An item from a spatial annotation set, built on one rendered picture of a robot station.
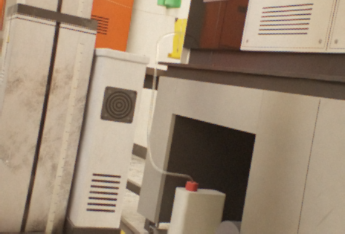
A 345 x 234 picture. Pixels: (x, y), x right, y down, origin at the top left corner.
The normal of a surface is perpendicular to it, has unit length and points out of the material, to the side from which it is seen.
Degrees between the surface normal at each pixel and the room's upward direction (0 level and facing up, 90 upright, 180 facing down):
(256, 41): 90
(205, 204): 90
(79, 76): 90
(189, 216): 90
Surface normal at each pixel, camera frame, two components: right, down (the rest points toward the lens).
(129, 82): 0.39, 0.09
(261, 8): -0.85, -0.13
